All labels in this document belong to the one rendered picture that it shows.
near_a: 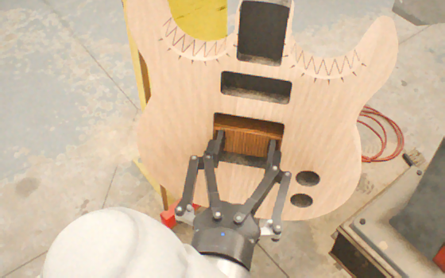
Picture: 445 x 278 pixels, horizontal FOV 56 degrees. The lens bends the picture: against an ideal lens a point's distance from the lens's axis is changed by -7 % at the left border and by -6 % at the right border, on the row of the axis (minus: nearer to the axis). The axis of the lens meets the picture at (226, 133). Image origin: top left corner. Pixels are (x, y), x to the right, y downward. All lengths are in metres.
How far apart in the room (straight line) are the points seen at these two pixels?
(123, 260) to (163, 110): 0.40
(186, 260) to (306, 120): 0.35
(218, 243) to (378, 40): 0.29
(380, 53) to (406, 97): 2.25
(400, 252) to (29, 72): 2.38
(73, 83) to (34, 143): 0.49
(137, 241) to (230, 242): 0.24
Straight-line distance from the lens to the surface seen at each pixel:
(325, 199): 0.73
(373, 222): 1.79
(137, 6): 0.55
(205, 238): 0.51
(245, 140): 0.64
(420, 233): 1.74
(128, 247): 0.27
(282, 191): 0.58
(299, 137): 0.63
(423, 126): 2.65
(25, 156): 2.51
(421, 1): 0.73
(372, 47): 0.53
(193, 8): 1.46
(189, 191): 0.57
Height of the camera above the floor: 1.77
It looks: 49 degrees down
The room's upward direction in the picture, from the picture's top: straight up
